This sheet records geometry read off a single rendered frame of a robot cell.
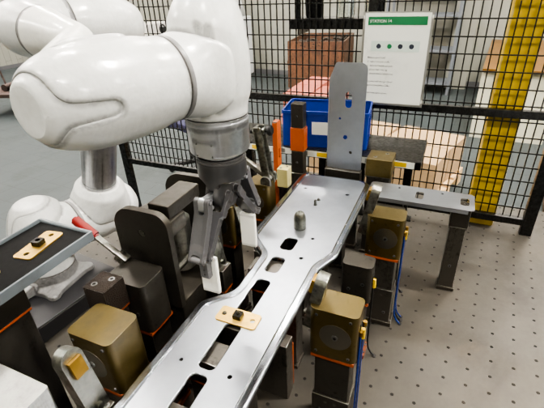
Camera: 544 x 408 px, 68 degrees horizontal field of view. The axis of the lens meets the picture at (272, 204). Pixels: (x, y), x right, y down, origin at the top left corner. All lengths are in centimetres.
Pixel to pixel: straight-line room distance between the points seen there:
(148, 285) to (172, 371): 16
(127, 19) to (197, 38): 58
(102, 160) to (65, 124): 83
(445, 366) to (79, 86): 102
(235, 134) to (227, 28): 13
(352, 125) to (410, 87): 31
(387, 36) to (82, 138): 123
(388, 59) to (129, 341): 121
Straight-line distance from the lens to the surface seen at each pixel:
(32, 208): 131
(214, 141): 56
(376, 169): 131
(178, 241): 92
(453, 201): 122
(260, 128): 109
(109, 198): 133
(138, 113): 45
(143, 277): 80
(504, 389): 117
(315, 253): 94
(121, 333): 71
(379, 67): 154
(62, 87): 42
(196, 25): 52
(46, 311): 135
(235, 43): 53
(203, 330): 78
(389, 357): 114
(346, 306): 75
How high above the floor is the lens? 156
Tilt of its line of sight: 29 degrees down
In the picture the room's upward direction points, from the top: 3 degrees counter-clockwise
